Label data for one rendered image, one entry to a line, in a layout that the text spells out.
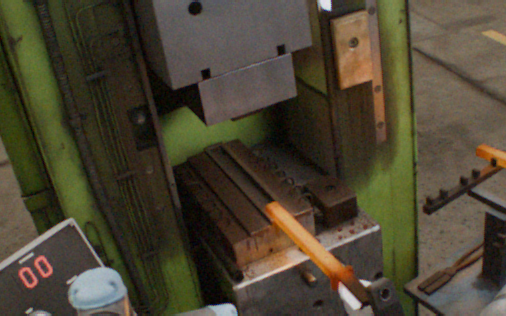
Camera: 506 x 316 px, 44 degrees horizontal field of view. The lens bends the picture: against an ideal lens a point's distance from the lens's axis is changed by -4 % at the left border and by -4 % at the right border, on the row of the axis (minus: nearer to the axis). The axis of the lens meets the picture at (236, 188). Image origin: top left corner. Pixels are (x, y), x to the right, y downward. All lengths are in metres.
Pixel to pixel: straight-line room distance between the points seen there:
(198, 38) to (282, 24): 0.17
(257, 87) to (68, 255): 0.48
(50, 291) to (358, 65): 0.85
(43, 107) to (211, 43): 0.36
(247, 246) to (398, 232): 0.59
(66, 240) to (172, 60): 0.38
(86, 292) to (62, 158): 0.52
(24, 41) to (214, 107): 0.38
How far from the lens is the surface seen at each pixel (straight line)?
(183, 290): 1.63
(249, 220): 1.47
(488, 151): 1.74
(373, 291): 1.09
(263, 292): 1.46
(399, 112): 1.70
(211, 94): 1.25
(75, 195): 1.41
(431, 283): 1.72
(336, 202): 1.51
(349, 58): 1.53
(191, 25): 1.20
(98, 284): 0.91
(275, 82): 1.30
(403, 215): 1.87
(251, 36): 1.25
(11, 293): 1.19
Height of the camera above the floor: 1.83
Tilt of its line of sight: 32 degrees down
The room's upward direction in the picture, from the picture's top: 11 degrees counter-clockwise
